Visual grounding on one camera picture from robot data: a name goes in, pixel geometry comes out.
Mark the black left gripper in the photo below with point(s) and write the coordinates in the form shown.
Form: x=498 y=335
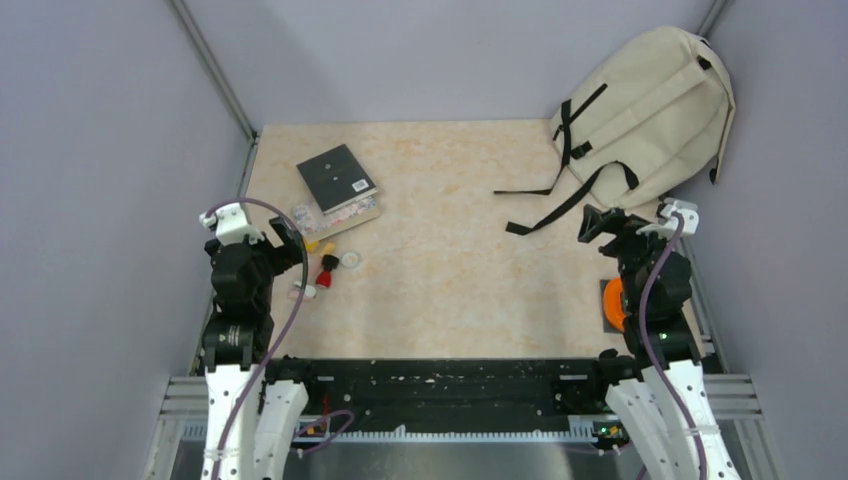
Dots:
x=287 y=253

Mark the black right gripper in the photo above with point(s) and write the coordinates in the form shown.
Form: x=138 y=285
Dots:
x=613 y=219

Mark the black hardcover book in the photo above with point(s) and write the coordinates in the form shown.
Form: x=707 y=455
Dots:
x=336 y=179

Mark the cream canvas backpack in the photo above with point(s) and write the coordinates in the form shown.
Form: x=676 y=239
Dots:
x=650 y=117

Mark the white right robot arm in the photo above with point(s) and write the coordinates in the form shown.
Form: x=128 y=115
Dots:
x=657 y=390

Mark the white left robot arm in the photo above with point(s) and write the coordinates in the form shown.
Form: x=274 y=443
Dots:
x=236 y=340

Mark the floral patterned notebook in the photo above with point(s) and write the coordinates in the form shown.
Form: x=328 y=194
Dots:
x=316 y=226

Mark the pink white stapler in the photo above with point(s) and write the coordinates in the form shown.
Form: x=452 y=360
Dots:
x=306 y=292

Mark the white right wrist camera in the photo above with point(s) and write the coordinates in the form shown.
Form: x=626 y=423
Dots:
x=674 y=217

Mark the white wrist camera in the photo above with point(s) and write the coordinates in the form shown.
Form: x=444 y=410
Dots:
x=674 y=217
x=231 y=225

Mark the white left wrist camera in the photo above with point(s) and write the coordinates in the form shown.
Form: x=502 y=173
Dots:
x=231 y=225

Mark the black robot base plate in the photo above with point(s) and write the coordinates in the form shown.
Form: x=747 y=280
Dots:
x=472 y=396

